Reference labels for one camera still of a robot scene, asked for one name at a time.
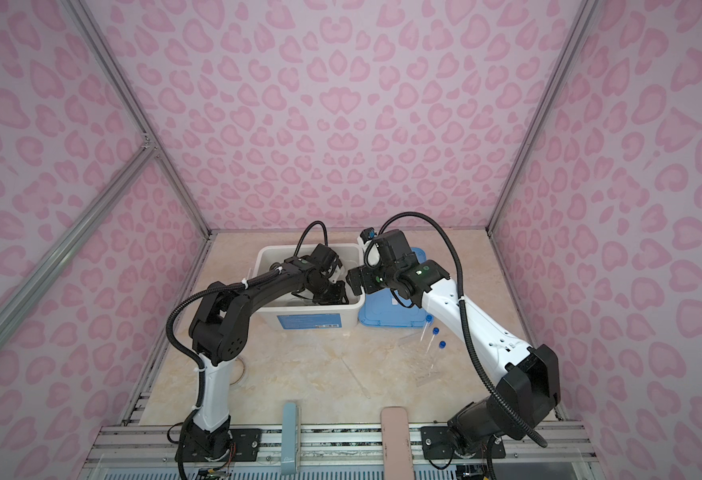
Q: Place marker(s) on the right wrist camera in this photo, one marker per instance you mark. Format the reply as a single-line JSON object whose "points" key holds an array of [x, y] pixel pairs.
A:
{"points": [[366, 236]]}

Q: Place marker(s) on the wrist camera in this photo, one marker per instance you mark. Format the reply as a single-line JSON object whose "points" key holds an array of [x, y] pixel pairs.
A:
{"points": [[366, 236], [327, 257]]}

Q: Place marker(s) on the aluminium mounting rail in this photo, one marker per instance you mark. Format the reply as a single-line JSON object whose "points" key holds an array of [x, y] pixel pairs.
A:
{"points": [[342, 451]]}

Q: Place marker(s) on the clear tape roll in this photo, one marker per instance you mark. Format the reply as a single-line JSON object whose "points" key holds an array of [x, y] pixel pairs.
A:
{"points": [[239, 371]]}

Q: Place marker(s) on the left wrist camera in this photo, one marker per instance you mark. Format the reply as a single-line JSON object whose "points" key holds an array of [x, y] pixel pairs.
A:
{"points": [[327, 257]]}

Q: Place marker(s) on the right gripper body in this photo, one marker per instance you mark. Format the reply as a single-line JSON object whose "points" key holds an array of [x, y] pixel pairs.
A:
{"points": [[374, 278]]}

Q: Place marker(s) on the blue plastic lid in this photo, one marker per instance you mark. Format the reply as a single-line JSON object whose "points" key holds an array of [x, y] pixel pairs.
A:
{"points": [[382, 310]]}

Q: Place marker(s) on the pink clamp bar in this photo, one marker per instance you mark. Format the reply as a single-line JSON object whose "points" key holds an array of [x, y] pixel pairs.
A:
{"points": [[397, 453]]}

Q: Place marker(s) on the light blue clamp bar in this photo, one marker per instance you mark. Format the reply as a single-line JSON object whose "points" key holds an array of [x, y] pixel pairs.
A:
{"points": [[290, 439]]}

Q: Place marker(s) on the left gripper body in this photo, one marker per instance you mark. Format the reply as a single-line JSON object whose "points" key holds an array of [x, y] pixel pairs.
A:
{"points": [[335, 294]]}

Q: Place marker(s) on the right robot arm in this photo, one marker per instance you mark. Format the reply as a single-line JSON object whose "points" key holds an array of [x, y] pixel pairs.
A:
{"points": [[523, 381]]}

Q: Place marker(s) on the glass stirring rod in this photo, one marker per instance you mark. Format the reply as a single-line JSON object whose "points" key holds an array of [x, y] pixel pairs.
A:
{"points": [[365, 392]]}

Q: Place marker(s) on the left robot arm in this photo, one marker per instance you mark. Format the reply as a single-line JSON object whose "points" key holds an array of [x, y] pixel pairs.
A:
{"points": [[211, 327]]}

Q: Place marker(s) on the white plastic bin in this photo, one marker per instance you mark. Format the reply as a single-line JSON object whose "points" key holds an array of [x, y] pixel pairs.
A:
{"points": [[289, 312]]}

